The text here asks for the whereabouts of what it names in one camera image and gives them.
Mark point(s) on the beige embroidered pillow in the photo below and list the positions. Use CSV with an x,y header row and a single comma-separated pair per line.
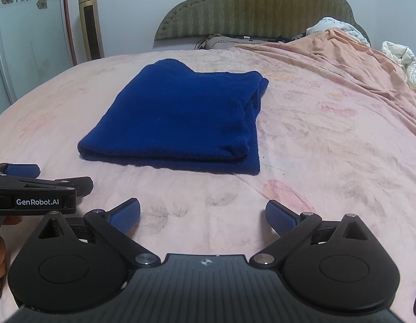
x,y
222,42

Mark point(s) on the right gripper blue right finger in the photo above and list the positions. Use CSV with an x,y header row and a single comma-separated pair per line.
x,y
280,218

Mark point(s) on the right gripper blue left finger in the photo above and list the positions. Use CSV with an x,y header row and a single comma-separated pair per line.
x,y
125,216

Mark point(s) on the white glass wardrobe door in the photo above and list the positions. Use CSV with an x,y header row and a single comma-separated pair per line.
x,y
34,44

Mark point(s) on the white crumpled quilt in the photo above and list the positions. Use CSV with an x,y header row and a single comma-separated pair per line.
x,y
404,57

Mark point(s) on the blue beaded sweater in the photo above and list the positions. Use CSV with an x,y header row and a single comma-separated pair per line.
x,y
170,116

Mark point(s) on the olive green upholstered headboard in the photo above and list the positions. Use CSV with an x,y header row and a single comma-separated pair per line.
x,y
267,19

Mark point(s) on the peach blanket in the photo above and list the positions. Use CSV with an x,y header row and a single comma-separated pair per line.
x,y
338,57

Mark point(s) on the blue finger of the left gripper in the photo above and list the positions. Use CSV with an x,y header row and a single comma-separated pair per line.
x,y
20,170

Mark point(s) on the gold tower fan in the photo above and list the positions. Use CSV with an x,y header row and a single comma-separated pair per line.
x,y
90,24

